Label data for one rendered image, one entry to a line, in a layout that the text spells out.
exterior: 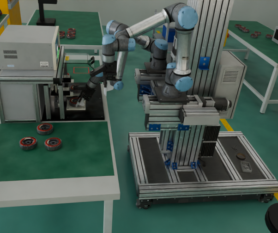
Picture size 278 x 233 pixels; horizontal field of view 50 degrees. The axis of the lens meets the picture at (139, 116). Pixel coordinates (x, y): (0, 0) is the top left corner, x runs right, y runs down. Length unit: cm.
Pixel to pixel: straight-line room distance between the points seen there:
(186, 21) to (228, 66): 67
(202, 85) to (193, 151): 66
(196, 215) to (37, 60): 179
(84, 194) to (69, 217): 90
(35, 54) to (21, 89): 26
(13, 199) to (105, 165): 56
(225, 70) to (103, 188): 125
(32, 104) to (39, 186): 71
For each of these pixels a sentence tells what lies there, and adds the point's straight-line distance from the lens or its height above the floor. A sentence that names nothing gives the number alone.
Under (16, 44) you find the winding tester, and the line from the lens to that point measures 228.
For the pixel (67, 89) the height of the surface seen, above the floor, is 92.
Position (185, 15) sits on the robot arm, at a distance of 183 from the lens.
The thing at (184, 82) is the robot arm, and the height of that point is 122.
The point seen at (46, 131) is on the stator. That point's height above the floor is 78.
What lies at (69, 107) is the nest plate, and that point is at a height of 78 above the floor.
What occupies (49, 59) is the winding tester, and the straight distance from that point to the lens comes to 229.
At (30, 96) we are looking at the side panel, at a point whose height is 97.
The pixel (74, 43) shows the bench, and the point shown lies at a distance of 405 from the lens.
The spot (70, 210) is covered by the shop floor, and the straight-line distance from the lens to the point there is 270.
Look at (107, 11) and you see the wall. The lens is 773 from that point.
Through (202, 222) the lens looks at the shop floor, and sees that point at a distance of 272.
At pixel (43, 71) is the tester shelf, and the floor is 111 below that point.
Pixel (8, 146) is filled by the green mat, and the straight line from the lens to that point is 218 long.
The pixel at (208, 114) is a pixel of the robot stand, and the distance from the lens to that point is 222.
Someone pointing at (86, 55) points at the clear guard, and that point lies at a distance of 274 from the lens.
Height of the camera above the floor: 202
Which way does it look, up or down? 31 degrees down
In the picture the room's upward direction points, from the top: 5 degrees clockwise
